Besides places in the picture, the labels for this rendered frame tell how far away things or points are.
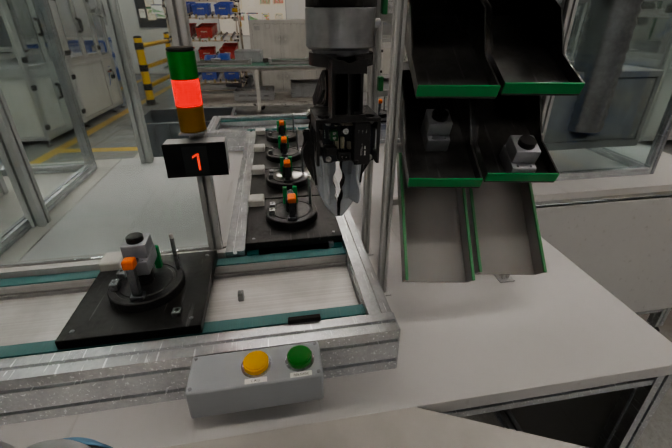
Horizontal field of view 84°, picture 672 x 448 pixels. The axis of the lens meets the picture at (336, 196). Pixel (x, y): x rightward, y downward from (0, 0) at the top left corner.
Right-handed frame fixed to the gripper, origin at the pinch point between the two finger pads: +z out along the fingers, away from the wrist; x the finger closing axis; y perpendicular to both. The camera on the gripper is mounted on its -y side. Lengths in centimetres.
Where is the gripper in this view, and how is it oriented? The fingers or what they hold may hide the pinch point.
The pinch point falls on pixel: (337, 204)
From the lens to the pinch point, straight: 51.7
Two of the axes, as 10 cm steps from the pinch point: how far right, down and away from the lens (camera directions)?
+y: 1.6, 4.3, -8.9
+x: 9.9, -0.7, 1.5
